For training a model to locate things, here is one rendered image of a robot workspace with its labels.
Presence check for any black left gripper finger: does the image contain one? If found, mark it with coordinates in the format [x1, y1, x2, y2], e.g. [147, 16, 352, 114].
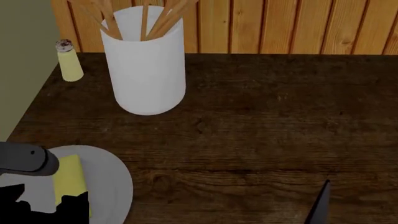
[61, 190, 90, 209]
[0, 183, 26, 204]

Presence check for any grey round plate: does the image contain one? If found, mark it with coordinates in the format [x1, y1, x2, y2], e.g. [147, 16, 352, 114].
[0, 144, 134, 224]

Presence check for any thin wooden stick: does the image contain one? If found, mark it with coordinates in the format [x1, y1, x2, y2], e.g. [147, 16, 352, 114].
[148, 0, 200, 38]
[145, 0, 187, 39]
[140, 5, 149, 42]
[93, 0, 123, 40]

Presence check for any yellow butter stick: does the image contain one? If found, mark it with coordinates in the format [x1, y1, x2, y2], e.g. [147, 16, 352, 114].
[52, 154, 93, 218]

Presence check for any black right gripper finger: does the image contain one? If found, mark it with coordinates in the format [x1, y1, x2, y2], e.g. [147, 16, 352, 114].
[303, 179, 331, 224]

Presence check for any pale yellow salt shaker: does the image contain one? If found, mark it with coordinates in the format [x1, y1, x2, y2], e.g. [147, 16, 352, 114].
[55, 39, 85, 82]

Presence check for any white cylindrical utensil holder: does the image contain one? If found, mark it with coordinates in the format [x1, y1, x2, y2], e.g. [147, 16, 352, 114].
[99, 6, 187, 116]

